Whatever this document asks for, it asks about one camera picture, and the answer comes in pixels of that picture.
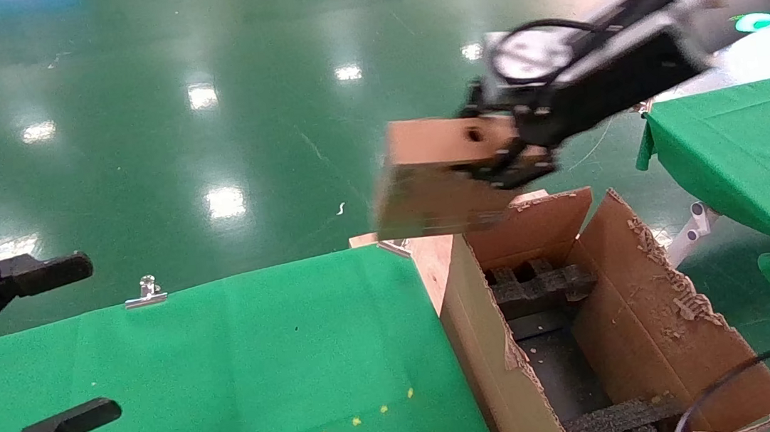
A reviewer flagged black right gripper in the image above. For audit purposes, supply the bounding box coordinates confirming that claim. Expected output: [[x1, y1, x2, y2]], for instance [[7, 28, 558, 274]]
[[455, 20, 718, 194]]

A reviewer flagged small cardboard box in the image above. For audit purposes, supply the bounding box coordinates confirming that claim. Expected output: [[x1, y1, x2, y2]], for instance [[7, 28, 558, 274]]
[[364, 107, 532, 243]]

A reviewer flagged large open cardboard carton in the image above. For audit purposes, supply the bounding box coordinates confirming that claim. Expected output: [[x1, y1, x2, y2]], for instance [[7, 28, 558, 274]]
[[427, 167, 770, 432]]

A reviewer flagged black foam block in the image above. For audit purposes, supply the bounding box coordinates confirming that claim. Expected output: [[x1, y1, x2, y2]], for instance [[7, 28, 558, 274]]
[[561, 391, 687, 432], [483, 251, 601, 324]]

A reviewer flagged green table cloth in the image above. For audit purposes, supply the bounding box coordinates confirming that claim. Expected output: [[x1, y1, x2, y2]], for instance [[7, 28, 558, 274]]
[[627, 72, 770, 321], [0, 233, 502, 432]]

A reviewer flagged white table leg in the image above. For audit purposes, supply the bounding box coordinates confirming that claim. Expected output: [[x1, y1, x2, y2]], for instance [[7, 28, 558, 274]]
[[663, 199, 725, 270]]

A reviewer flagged black foam bottom liner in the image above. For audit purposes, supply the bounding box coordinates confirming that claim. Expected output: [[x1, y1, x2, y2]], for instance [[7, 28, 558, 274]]
[[506, 303, 622, 431]]

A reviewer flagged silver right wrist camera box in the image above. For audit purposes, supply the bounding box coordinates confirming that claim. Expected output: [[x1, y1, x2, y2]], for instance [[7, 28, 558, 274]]
[[480, 19, 604, 91]]

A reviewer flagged black camera cable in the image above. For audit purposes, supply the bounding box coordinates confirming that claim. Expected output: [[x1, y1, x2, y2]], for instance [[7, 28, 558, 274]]
[[480, 0, 766, 91]]

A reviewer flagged grey camera mounting bracket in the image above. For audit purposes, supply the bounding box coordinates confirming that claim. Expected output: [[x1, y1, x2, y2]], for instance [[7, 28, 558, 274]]
[[570, 0, 726, 64]]

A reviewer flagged black hanging cable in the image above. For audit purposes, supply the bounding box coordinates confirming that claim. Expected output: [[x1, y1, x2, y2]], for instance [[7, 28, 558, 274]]
[[663, 332, 770, 432]]

